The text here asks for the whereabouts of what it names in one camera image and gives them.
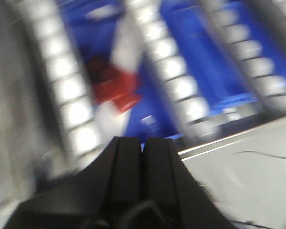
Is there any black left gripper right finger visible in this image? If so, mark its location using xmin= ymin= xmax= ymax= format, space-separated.
xmin=143 ymin=138 xmax=234 ymax=229

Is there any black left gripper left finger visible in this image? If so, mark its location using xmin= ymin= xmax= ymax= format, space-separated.
xmin=4 ymin=137 xmax=141 ymax=229

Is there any blue bin with items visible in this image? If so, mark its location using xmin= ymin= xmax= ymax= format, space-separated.
xmin=59 ymin=0 xmax=257 ymax=142

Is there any roller conveyor track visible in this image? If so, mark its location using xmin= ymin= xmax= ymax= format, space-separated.
xmin=16 ymin=0 xmax=103 ymax=164
xmin=123 ymin=0 xmax=220 ymax=144
xmin=199 ymin=0 xmax=286 ymax=117

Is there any red mesh bag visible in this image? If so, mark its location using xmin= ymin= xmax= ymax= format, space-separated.
xmin=85 ymin=55 xmax=142 ymax=114

